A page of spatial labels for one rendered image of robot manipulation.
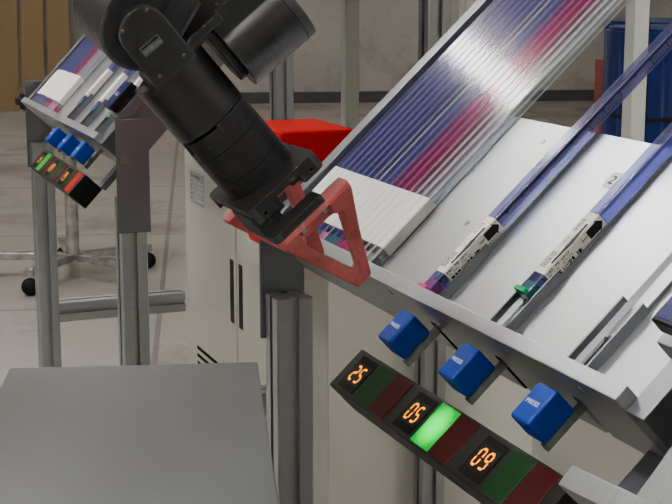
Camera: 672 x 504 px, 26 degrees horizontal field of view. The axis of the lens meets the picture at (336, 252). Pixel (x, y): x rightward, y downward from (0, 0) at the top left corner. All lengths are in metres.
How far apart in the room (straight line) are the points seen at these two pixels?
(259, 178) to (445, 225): 0.24
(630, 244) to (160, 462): 0.40
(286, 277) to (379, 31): 9.20
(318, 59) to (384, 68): 0.49
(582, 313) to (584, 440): 0.57
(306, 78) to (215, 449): 9.56
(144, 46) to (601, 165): 0.37
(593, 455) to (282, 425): 0.33
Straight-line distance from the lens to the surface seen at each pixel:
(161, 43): 0.99
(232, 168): 1.04
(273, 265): 1.54
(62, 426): 1.26
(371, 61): 10.73
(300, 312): 1.52
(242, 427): 1.23
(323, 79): 10.71
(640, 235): 1.04
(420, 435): 1.05
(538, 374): 0.99
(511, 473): 0.95
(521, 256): 1.11
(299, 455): 1.57
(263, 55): 1.04
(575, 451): 1.59
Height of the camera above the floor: 0.98
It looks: 11 degrees down
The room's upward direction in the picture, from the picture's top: straight up
